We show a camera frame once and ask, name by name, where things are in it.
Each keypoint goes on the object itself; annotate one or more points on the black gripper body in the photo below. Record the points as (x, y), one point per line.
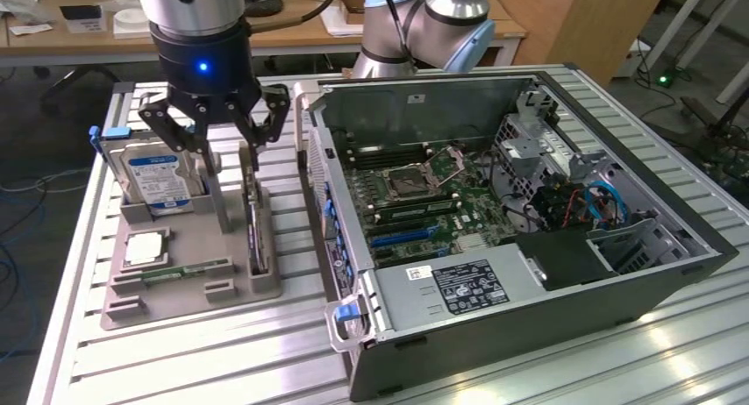
(204, 50)

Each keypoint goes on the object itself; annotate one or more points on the green graphics card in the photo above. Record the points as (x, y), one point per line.
(261, 238)

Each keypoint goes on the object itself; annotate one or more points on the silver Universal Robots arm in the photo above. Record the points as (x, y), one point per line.
(192, 6)

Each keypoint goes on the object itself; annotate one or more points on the hard disk with blue label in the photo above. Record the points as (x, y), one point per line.
(155, 181)

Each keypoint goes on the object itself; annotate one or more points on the white box with round dish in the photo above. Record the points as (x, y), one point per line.
(126, 28)

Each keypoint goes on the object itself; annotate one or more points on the black round lamp base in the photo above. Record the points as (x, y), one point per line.
(266, 4)

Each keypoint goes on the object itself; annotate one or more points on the wooden desk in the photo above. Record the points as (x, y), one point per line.
(88, 45)

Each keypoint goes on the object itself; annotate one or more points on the white paper stack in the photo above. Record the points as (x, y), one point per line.
(342, 26)

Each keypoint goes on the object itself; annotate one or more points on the white box with black top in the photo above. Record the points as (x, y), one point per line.
(82, 12)

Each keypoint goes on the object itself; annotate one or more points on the CPU socket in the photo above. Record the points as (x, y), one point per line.
(410, 183)

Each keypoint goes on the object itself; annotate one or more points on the grey parts rack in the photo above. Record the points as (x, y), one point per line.
(192, 247)

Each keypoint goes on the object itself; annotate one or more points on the silver CPU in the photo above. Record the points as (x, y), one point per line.
(143, 247)

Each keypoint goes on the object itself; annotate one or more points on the small white paper slip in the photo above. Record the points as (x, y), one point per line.
(30, 29)

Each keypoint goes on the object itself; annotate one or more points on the metal socket cover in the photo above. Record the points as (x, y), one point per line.
(450, 161)

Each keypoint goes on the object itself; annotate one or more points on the RAM stick with label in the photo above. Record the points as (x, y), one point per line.
(418, 210)

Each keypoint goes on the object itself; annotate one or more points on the bare green RAM stick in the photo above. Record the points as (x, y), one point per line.
(175, 272)

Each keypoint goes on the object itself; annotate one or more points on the black long expansion slot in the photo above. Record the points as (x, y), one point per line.
(410, 224)

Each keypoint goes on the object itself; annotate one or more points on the blue expansion slot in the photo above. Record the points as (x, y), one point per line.
(403, 237)

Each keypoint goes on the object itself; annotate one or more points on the green motherboard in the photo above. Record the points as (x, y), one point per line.
(467, 212)

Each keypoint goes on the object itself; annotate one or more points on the tall metal disk bay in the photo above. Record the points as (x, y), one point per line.
(521, 155)

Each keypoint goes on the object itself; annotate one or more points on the blue case latch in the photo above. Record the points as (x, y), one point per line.
(346, 314)

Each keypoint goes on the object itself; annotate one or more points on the grey power supply unit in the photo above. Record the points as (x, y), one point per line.
(410, 300)

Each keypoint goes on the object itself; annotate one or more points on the wooden cabinet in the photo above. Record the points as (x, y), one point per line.
(585, 28)

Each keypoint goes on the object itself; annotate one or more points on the black plastic shroud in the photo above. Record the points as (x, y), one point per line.
(562, 256)

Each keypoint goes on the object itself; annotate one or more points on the open black PC case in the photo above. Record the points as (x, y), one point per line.
(467, 357)

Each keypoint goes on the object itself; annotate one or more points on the device with green light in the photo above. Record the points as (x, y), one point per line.
(662, 78)

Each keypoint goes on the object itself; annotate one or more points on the low metal disk bay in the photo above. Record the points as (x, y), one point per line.
(644, 243)

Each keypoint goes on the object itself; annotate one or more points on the blue disk carrier frame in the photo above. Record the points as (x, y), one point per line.
(114, 133)

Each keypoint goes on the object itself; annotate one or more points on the white table frame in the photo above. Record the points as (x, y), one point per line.
(673, 28)

